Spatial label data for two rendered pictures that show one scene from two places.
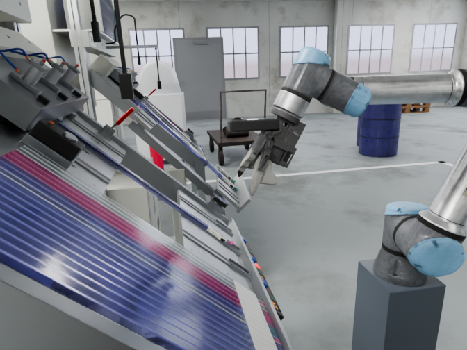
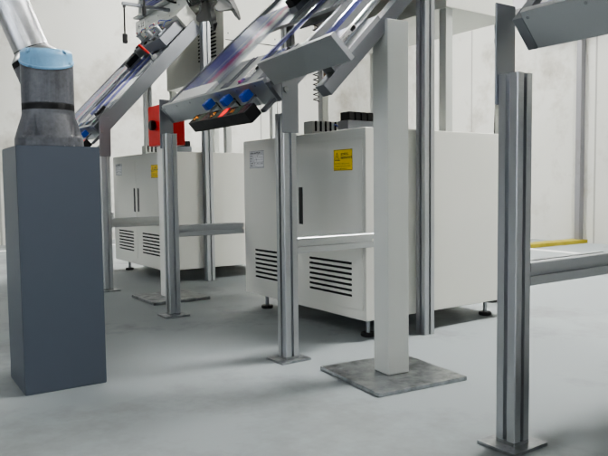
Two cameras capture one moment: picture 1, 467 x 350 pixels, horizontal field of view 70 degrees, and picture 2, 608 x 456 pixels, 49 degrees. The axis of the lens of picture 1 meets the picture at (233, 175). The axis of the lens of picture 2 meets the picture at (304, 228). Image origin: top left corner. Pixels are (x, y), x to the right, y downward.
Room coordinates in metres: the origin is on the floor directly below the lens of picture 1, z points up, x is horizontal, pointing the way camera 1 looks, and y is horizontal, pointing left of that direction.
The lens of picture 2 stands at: (2.57, -0.62, 0.46)
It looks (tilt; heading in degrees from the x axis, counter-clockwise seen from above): 4 degrees down; 155
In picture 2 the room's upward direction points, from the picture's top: 1 degrees counter-clockwise
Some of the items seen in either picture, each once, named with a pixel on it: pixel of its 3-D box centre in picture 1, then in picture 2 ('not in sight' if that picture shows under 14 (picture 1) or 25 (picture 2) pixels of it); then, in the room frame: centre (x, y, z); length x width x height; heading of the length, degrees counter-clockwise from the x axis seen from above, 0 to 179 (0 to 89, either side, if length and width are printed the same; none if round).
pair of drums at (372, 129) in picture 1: (377, 123); not in sight; (5.00, -2.19, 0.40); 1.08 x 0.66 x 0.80; 177
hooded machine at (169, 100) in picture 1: (160, 112); not in sight; (4.82, 1.00, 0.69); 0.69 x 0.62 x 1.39; 97
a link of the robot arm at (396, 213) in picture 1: (406, 224); (47, 76); (0.91, -0.51, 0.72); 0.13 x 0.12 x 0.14; 176
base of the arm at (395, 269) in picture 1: (401, 257); (49, 126); (0.91, -0.51, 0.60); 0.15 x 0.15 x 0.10
